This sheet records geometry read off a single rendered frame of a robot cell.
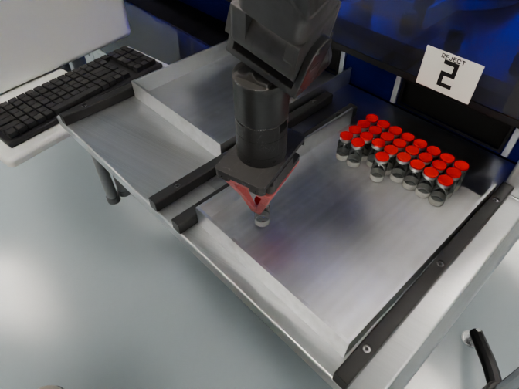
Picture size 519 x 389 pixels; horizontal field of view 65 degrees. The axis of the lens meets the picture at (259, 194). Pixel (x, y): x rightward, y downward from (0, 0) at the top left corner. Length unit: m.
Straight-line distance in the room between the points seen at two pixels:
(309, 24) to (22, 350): 1.48
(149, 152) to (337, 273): 0.37
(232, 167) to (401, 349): 0.28
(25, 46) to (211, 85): 0.47
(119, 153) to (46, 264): 1.12
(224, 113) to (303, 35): 0.47
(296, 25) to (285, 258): 0.32
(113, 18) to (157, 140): 0.56
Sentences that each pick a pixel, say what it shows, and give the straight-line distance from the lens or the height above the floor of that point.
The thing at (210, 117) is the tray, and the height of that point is 0.88.
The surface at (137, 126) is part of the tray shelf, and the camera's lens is 0.77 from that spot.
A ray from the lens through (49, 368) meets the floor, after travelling 1.56.
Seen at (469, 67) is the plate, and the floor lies 1.04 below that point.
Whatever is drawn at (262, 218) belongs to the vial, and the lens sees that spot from 0.55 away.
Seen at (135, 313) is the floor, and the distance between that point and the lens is 1.55.
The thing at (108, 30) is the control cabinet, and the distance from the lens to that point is 1.22.
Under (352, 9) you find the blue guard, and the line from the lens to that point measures 0.72.
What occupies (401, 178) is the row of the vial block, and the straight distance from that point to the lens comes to 0.66.
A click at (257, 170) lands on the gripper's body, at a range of 0.45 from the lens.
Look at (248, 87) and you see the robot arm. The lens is 0.39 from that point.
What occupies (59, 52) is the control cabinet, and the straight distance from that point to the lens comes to 1.16.
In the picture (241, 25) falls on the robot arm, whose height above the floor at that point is 1.18.
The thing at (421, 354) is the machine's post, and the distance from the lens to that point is 1.14.
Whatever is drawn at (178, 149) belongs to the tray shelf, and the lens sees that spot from 0.70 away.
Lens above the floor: 1.33
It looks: 47 degrees down
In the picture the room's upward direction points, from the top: straight up
